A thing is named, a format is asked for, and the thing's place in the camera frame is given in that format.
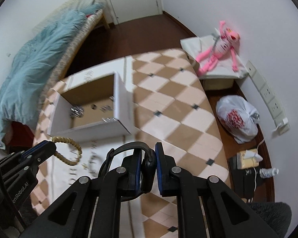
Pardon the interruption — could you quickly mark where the black band bracelet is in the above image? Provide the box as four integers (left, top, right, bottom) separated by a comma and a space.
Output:
98, 141, 157, 194

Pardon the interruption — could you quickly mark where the wooden bead bracelet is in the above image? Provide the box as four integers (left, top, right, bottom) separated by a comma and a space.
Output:
51, 136, 83, 167

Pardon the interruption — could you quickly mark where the thick silver chain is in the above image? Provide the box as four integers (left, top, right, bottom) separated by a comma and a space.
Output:
69, 105, 85, 118

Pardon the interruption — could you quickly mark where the checkered brown pink tablecloth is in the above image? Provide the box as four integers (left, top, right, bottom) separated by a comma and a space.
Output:
29, 48, 231, 238

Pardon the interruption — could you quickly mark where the white printed paper bag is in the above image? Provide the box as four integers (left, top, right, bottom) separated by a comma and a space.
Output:
47, 137, 147, 237

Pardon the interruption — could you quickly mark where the teal blanket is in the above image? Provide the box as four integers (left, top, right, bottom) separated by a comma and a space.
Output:
0, 3, 104, 149

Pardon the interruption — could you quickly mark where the tissue box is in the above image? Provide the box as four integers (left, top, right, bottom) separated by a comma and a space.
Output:
236, 149, 263, 170

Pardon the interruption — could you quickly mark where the white cardboard box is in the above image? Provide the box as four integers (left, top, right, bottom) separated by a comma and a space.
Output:
47, 71, 133, 142

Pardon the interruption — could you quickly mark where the white plastic bag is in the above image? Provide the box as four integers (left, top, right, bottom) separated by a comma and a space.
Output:
216, 95, 260, 144

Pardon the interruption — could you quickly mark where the white plastic bottle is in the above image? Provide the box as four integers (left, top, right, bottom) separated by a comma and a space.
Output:
259, 168, 279, 179

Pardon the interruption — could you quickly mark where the dark fuzzy stool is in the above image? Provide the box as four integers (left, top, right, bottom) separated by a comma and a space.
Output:
248, 202, 292, 237

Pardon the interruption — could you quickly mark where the white power strip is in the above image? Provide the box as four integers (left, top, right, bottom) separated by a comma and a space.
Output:
245, 60, 290, 135

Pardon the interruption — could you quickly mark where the white cloth on box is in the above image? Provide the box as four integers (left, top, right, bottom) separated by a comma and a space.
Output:
180, 35, 248, 80

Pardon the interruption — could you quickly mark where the pink panther plush toy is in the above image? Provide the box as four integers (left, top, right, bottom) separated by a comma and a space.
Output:
195, 20, 240, 77

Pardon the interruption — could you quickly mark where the bed mattress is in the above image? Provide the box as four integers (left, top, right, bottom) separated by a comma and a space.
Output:
32, 0, 106, 97

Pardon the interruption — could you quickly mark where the silver necklace in box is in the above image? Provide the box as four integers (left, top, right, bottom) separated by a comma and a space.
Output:
99, 96, 116, 123

